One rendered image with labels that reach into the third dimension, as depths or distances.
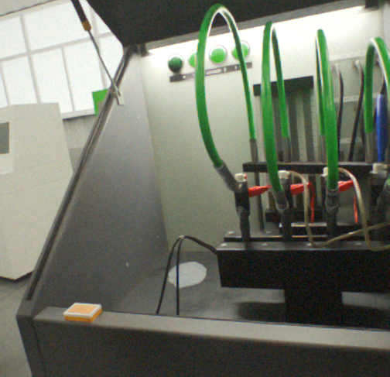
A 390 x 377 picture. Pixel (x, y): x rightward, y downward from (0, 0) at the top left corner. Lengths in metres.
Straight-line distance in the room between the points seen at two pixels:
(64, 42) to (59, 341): 5.15
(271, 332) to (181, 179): 0.61
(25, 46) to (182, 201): 5.17
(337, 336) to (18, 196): 3.07
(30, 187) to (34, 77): 2.79
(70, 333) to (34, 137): 2.95
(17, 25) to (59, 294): 5.69
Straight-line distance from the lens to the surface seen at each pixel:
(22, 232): 3.37
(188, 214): 1.02
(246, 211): 0.66
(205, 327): 0.50
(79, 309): 0.59
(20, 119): 3.40
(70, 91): 5.49
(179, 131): 0.97
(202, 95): 0.47
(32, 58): 5.93
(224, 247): 0.66
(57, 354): 0.65
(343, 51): 0.91
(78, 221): 0.71
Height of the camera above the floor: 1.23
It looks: 11 degrees down
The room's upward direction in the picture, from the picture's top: 8 degrees counter-clockwise
